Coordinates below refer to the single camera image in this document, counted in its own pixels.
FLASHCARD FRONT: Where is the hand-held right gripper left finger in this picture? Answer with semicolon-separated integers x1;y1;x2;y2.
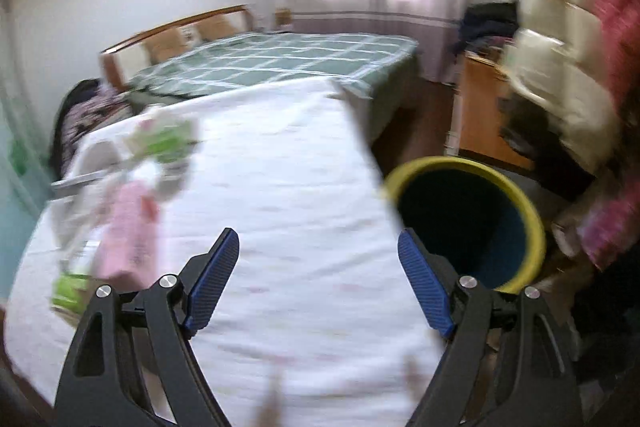
52;228;241;427

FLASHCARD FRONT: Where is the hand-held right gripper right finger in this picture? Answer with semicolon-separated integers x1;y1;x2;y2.
397;228;586;427

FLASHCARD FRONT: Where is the pink packet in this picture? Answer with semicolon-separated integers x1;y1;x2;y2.
96;181;162;284

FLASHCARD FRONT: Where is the yellow-rimmed waste bin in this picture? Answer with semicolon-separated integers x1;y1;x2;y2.
382;157;546;295

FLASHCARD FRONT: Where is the small green wrapper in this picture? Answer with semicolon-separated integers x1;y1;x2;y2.
51;273;95;311

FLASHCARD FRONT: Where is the green and white packet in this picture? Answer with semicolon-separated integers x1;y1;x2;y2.
124;116;199;164

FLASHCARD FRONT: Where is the wooden cabinet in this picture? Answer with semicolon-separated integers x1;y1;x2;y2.
449;47;537;171

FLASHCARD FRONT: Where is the pile of patterned clothes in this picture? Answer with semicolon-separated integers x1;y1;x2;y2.
50;79;135;172

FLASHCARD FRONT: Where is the wooden bed headboard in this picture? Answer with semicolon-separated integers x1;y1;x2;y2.
100;5;256;92

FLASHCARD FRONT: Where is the bed with green duvet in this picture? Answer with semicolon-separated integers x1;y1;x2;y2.
125;32;422;142

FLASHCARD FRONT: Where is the brown pillow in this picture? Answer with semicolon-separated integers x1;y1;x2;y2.
196;16;237;41
146;31;190;62

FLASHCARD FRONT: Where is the person's cream padded vest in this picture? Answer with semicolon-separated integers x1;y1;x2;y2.
500;0;623;175

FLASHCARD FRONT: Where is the pile of dark clothes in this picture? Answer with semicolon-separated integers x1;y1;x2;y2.
452;0;522;56

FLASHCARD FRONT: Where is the person's pink patterned clothing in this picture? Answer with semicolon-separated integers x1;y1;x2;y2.
555;0;640;273

